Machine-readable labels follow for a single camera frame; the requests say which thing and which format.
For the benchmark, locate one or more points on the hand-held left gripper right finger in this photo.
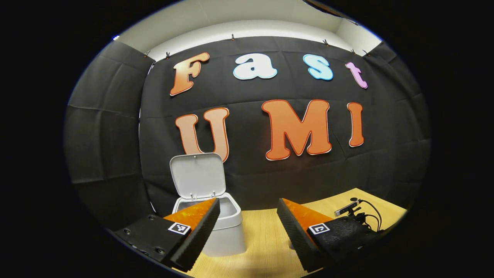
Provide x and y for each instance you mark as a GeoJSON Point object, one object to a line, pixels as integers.
{"type": "Point", "coordinates": [295, 235]}

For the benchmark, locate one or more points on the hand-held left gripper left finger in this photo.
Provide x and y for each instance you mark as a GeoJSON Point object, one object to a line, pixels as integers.
{"type": "Point", "coordinates": [200, 235]}

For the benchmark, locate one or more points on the white desktop garbage bin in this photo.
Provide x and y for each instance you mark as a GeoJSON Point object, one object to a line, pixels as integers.
{"type": "Point", "coordinates": [198, 175]}

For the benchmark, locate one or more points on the wooden desktop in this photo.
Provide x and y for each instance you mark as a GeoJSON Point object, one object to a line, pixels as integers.
{"type": "Point", "coordinates": [262, 247]}

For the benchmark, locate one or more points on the black backdrop cloth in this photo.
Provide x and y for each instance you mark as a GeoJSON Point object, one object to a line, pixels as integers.
{"type": "Point", "coordinates": [251, 177]}

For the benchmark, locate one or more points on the small camera on tripod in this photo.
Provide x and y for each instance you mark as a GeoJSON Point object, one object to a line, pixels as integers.
{"type": "Point", "coordinates": [347, 209]}

